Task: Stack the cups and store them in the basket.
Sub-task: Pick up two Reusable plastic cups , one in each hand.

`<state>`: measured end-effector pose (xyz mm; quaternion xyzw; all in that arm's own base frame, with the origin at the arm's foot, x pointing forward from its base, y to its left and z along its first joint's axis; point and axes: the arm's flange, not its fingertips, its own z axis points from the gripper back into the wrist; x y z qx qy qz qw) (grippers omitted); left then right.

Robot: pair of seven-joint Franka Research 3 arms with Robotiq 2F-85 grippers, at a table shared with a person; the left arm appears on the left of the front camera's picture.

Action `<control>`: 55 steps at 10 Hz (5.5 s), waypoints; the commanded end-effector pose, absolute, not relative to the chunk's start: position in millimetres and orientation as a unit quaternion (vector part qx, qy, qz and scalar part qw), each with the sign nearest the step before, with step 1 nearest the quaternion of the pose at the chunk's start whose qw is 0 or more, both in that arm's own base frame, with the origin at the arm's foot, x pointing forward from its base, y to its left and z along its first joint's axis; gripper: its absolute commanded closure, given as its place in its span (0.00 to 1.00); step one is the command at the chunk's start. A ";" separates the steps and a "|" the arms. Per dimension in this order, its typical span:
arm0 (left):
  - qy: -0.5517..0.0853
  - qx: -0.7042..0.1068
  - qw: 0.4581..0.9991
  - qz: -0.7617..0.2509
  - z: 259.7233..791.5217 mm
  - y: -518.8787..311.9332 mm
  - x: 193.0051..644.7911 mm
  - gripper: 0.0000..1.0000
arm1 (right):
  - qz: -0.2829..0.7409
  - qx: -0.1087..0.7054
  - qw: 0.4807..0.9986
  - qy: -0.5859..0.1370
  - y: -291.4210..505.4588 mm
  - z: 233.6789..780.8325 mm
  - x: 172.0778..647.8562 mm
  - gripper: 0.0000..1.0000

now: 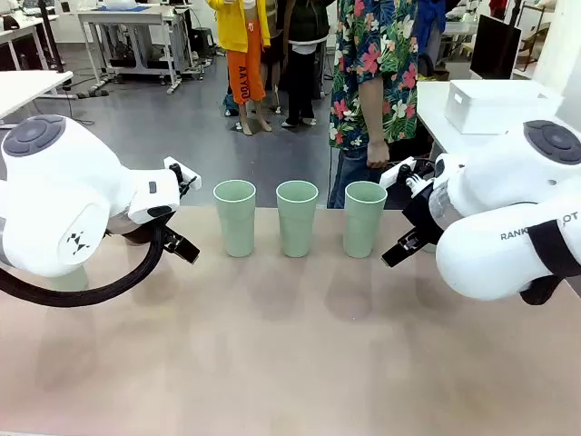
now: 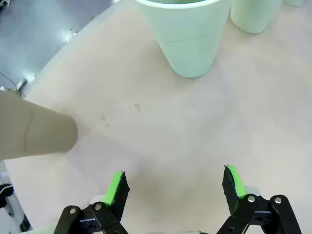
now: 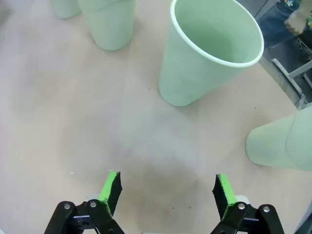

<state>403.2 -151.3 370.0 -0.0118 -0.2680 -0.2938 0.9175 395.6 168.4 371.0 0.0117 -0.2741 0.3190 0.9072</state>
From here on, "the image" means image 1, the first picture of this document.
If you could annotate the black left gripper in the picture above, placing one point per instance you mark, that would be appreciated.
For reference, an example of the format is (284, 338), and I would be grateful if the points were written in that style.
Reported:
(134, 232)

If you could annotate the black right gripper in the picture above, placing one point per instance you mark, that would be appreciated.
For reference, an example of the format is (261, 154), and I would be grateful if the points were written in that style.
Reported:
(422, 209)

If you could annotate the white plastic basket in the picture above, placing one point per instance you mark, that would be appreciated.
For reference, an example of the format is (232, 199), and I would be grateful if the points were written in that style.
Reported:
(490, 106)

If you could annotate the person's right forearm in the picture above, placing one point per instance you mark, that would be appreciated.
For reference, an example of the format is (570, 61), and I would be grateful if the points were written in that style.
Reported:
(370, 113)

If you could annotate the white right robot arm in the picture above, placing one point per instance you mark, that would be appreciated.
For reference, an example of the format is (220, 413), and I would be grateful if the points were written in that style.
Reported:
(499, 200)

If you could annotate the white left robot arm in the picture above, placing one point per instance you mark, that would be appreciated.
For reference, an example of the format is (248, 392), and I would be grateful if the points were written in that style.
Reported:
(54, 191)

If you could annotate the person's right hand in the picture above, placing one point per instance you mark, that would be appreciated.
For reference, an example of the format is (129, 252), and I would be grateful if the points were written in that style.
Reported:
(377, 154)

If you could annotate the white table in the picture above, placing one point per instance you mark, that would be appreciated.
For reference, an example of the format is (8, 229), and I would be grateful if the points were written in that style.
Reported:
(27, 86)
(431, 104)

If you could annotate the person in floral shirt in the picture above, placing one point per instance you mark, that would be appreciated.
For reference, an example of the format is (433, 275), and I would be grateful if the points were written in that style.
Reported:
(395, 68)

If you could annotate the black monitor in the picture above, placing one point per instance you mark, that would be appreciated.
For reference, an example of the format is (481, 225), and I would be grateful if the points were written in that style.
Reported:
(495, 45)

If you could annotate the blue jacket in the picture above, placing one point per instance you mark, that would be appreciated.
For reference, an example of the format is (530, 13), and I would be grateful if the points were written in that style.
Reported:
(431, 27)

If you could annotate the person in black clothes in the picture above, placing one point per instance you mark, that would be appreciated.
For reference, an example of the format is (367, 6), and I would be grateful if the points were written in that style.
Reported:
(302, 45)

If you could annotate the mannequin yellow jacket orange shorts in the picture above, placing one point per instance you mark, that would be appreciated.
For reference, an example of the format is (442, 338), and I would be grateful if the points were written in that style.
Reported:
(236, 27)

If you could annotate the black stand pole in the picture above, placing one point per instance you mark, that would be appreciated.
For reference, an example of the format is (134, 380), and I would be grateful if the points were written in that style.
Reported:
(47, 32)

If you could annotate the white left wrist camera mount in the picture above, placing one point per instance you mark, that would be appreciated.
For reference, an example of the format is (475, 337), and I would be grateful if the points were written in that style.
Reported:
(193, 181)

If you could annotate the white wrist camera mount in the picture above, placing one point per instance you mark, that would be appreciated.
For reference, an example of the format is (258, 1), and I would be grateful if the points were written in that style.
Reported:
(390, 175)
(193, 181)

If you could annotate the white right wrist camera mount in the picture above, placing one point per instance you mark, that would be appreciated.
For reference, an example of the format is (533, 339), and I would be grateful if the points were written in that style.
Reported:
(390, 175)

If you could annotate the white metal frame desk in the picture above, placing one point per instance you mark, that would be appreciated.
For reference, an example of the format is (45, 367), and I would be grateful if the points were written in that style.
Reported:
(131, 18)

